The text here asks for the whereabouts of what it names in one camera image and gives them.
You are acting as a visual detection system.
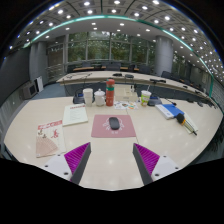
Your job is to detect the red and white fan brochure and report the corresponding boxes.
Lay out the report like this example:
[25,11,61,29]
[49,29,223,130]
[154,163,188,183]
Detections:
[35,119,67,159]

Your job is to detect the green printed paper cup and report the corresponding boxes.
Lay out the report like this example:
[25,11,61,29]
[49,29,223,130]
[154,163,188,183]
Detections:
[140,89,153,108]

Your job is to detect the black computer mouse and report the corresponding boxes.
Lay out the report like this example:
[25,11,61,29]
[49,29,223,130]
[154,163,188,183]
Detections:
[108,116,121,131]

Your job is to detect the stacked white paper cups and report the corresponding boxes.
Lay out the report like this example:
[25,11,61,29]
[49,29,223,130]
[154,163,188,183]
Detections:
[82,87,94,108]

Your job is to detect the ceiling lights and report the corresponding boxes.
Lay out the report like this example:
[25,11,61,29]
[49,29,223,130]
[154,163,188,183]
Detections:
[8,0,224,78]

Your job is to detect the white booklet with red heading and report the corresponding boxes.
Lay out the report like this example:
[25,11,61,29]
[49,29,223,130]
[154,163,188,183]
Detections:
[61,103,89,127]

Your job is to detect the pink printed mouse pad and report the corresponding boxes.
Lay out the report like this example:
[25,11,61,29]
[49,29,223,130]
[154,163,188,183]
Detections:
[90,114,137,139]

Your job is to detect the white lidded ceramic mug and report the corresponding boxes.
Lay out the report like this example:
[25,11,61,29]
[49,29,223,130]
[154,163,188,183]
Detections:
[93,88,107,107]

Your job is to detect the blue covered book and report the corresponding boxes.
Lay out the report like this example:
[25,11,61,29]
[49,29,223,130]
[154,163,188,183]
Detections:
[154,103,185,120]

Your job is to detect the black office chairs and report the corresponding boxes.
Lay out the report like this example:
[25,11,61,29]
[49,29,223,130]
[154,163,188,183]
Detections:
[66,59,214,91]

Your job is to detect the white standing board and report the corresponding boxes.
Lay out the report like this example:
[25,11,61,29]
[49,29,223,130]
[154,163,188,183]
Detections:
[35,75,45,93]

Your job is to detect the curved conference desk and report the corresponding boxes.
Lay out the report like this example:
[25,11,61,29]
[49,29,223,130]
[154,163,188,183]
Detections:
[55,70,214,101]

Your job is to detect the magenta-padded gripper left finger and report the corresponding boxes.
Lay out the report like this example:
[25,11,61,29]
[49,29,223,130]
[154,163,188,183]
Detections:
[42,141,92,185]

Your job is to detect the red bottle with green band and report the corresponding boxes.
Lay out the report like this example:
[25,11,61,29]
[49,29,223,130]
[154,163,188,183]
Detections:
[105,78,116,107]

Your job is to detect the beige cardboard box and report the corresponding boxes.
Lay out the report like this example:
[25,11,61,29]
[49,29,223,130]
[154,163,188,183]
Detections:
[114,87,139,103]

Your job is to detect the colourful sticker sheet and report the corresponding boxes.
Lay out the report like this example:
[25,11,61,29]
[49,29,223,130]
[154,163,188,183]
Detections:
[113,100,139,111]

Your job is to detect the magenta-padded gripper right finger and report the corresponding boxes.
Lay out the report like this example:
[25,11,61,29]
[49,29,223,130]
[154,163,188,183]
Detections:
[132,142,183,186]

